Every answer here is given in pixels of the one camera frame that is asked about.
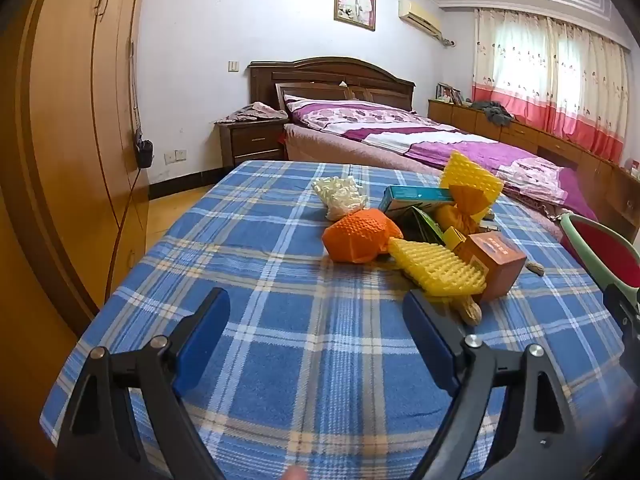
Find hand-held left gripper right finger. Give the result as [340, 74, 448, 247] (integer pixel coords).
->
[402, 290, 593, 480]

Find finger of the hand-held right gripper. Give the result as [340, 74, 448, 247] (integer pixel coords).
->
[602, 282, 640, 358]

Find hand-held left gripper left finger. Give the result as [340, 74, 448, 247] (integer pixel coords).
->
[54, 287, 232, 480]

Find red bin with green rim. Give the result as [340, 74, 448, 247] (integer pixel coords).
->
[559, 212, 640, 292]

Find square yellow foam net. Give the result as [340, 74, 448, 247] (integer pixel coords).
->
[439, 151, 505, 223]

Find long yellow foam net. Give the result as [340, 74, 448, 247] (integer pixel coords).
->
[389, 237, 487, 302]

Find brown cardboard box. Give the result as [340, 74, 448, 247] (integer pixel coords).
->
[457, 231, 528, 304]

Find small yellow box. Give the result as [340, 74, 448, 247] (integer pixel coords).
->
[442, 226, 468, 253]

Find blue plaid blanket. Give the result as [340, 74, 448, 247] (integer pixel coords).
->
[40, 160, 623, 480]

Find dark green packet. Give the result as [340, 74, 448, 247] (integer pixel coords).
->
[400, 206, 447, 246]

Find orange foam net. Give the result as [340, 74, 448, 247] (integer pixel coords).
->
[322, 210, 405, 264]

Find teal carton box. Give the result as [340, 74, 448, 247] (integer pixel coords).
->
[378, 185, 453, 221]

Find white foam net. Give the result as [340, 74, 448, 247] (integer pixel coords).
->
[311, 176, 367, 222]

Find bed with purple bedding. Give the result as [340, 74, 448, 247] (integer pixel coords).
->
[282, 94, 598, 221]

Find dark wooden nightstand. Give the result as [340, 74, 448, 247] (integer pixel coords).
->
[215, 117, 290, 168]

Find low wooden cabinet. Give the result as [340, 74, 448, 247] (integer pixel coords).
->
[428, 99, 640, 246]

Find bed with mauve cover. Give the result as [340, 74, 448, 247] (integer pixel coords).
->
[282, 122, 598, 261]

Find floral cloth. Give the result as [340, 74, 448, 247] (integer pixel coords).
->
[216, 102, 291, 125]

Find grey cloth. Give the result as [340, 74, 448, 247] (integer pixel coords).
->
[470, 101, 516, 127]

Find small photo frames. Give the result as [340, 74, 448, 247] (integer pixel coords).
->
[436, 82, 463, 106]

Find floral curtain with red hem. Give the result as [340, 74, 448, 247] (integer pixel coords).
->
[471, 7, 632, 161]

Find wooden wardrobe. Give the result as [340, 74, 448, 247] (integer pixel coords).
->
[0, 0, 153, 466]

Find dark wooden headboard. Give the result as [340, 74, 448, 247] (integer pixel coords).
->
[248, 56, 417, 113]

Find wall air conditioner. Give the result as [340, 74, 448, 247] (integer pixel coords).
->
[398, 0, 443, 38]

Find framed wall photo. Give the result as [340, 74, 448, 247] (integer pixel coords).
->
[334, 0, 377, 32]

